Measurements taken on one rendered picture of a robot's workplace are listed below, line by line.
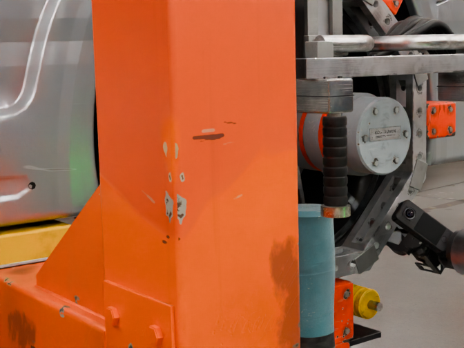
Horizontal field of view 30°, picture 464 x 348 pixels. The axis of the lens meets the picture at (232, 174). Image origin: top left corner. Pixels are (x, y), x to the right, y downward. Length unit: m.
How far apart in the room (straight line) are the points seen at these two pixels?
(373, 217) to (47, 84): 0.71
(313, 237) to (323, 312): 0.12
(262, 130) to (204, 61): 0.10
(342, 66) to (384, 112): 0.16
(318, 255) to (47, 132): 0.46
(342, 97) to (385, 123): 0.19
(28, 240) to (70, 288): 0.24
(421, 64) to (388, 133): 0.12
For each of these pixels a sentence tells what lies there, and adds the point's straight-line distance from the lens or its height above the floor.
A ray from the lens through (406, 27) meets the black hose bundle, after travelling 1.55.
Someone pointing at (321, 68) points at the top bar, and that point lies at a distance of 1.27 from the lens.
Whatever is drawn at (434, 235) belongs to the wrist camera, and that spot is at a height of 0.65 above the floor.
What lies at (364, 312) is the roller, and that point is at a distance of 1.68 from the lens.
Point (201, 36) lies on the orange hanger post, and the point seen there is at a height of 1.00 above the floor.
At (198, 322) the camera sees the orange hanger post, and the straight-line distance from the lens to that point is 0.88.
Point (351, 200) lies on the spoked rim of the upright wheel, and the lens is 1.75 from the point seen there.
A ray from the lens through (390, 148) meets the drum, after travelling 1.45.
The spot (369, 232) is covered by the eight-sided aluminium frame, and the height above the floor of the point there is 0.65.
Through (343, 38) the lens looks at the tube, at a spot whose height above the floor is 1.01.
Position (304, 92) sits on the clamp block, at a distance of 1.28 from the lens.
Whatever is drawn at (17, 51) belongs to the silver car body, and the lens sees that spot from 1.35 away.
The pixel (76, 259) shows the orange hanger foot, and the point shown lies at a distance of 1.10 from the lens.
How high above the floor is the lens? 0.98
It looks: 8 degrees down
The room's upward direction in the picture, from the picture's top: 2 degrees counter-clockwise
